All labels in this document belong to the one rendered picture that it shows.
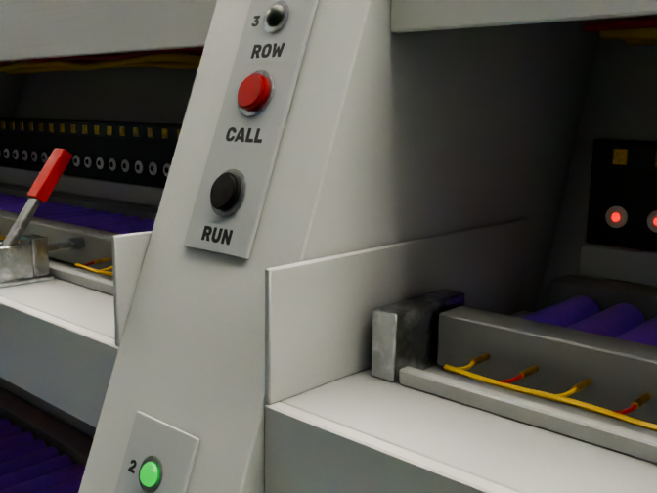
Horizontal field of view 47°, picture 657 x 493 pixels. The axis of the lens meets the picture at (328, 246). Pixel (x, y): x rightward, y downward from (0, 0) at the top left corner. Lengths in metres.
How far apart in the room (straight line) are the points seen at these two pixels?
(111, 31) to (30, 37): 0.10
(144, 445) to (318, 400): 0.08
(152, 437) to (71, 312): 0.12
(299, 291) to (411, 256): 0.07
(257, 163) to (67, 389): 0.16
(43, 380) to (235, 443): 0.16
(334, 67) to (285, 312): 0.10
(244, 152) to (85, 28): 0.20
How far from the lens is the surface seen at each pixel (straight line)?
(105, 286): 0.45
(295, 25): 0.32
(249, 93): 0.32
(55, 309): 0.42
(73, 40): 0.50
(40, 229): 0.56
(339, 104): 0.29
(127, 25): 0.45
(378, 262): 0.31
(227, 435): 0.29
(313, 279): 0.28
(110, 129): 0.70
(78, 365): 0.38
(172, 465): 0.31
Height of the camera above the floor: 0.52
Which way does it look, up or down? 5 degrees up
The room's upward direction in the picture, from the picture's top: 15 degrees clockwise
